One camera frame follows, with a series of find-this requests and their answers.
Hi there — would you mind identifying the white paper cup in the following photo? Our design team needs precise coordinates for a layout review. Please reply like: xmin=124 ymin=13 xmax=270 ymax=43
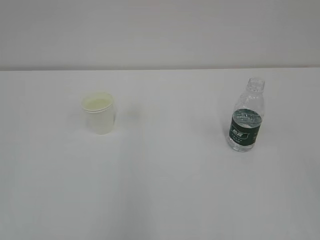
xmin=81 ymin=92 xmax=117 ymax=135

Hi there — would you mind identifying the clear water bottle green label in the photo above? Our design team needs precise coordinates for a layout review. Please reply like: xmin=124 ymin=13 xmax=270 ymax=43
xmin=226 ymin=77 xmax=265 ymax=153

